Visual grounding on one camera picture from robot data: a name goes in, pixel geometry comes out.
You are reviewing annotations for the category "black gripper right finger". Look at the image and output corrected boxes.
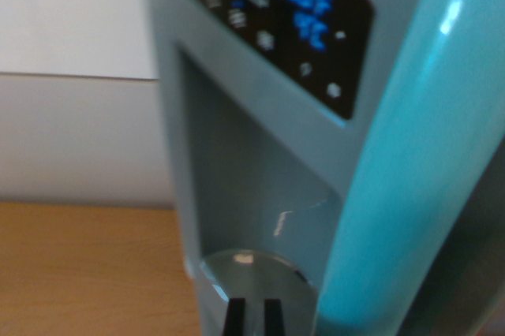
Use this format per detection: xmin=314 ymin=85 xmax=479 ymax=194
xmin=263 ymin=298 xmax=286 ymax=336

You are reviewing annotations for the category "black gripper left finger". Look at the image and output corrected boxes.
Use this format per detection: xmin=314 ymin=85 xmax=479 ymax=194
xmin=223 ymin=297 xmax=248 ymax=336

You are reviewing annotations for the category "black temperature control panel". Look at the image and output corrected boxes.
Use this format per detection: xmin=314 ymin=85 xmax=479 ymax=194
xmin=165 ymin=0 xmax=375 ymax=121

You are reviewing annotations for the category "teal curved door handle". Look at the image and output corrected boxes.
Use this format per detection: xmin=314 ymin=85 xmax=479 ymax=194
xmin=315 ymin=0 xmax=505 ymax=336

